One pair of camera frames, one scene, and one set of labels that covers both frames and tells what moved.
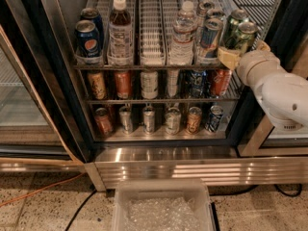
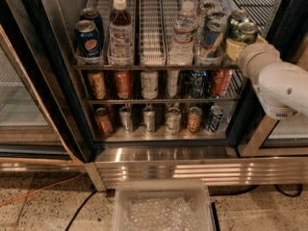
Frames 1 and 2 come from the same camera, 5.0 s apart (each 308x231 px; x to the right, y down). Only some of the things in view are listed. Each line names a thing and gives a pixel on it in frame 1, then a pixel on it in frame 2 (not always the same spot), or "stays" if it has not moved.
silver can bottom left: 126,115 stays
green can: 246,34 stays
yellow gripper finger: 228,58 → 234,48
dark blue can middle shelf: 196,84 stays
